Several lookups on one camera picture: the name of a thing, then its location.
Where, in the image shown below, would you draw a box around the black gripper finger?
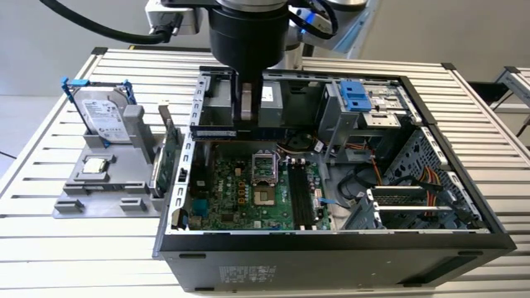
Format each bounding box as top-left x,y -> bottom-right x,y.
232,70 -> 265,129

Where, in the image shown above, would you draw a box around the RAM stick with white label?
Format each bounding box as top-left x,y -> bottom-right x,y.
188,124 -> 286,142
63,182 -> 149,191

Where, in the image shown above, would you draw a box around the black RAM slot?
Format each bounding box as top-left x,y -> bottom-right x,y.
297,158 -> 314,231
288,158 -> 304,231
301,158 -> 318,231
292,158 -> 308,231

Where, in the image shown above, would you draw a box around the grey power supply unit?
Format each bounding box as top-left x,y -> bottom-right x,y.
204,79 -> 285,155

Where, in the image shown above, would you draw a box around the black round speaker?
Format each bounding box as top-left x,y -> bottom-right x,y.
286,132 -> 316,150

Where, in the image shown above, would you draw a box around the silver socket cover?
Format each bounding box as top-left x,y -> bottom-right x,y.
250,149 -> 277,184

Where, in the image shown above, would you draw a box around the green graphics card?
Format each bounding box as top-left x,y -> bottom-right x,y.
149,98 -> 184,199

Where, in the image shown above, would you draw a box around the grey metal drive cage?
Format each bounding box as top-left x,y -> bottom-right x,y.
317,79 -> 417,164

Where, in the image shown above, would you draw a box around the blue plastic drive latch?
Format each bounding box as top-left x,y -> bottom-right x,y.
336,79 -> 372,113

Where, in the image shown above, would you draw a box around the CPU socket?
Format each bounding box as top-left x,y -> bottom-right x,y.
252,183 -> 277,208

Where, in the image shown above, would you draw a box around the hard disk in blue carrier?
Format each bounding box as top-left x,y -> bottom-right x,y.
59,76 -> 140,147

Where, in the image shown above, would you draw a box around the green Dell motherboard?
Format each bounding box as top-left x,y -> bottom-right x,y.
188,148 -> 334,232

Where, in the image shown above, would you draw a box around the grey parts rack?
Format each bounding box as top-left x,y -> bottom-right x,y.
50,104 -> 169,220

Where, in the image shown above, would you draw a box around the silver CPU chip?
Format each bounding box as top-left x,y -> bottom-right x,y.
81,157 -> 109,174

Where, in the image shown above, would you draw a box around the perforated metal disk bay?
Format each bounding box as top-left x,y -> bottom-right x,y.
341,184 -> 459,231

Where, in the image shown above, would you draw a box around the black open PC case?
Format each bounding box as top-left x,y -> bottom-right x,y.
150,65 -> 517,292

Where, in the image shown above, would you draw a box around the black box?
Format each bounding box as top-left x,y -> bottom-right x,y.
465,81 -> 508,105

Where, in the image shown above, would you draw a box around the neighbouring metal slat table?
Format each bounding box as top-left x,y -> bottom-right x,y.
489,65 -> 530,137

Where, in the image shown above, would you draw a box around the blue black wrist cable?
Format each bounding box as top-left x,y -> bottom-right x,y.
286,0 -> 338,40

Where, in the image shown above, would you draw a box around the white yellow wire bundle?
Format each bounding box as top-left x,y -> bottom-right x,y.
276,139 -> 330,156

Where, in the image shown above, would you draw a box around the orange yellow power wires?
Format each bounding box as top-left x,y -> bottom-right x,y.
345,140 -> 376,159

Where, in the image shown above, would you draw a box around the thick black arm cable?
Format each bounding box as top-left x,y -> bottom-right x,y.
38,0 -> 182,45

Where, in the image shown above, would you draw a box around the black looped cable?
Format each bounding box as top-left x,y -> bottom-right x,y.
336,166 -> 376,209

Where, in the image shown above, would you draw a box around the thin orange wire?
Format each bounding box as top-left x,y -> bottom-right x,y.
369,155 -> 384,187

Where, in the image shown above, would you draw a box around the red orange yellow wire bundle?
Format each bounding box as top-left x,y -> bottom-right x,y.
415,166 -> 443,220

